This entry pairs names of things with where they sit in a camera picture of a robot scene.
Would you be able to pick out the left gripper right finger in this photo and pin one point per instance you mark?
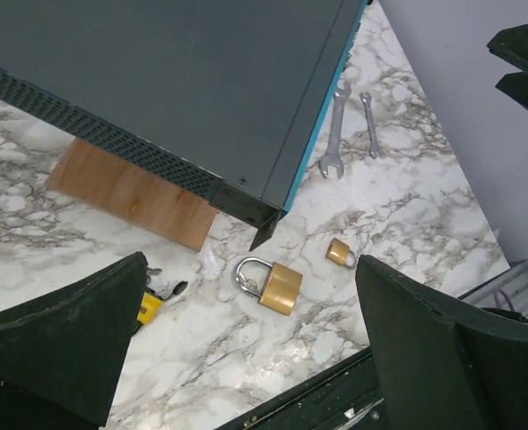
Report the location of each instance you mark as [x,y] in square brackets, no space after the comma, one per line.
[441,363]

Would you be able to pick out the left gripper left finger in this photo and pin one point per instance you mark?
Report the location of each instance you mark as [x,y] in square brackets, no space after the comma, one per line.
[61,354]

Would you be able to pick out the yellow padlock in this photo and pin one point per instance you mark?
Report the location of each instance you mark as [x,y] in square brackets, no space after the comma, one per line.
[150,304]

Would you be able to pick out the small brass padlock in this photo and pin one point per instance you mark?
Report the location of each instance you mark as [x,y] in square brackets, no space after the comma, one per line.
[340,253]

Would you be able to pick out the large brass padlock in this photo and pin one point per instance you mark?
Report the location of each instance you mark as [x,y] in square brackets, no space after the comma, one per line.
[281,286]

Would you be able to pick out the small silver wrench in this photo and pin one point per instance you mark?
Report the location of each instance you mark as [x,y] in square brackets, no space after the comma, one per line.
[374,148]

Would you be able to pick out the wooden board stand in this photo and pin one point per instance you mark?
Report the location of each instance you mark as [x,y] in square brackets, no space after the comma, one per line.
[118,187]

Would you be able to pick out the large silver wrench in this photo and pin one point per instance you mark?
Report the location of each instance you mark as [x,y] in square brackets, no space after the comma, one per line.
[332,158]

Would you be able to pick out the dark network switch box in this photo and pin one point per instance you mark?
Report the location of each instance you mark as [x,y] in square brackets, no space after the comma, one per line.
[224,99]

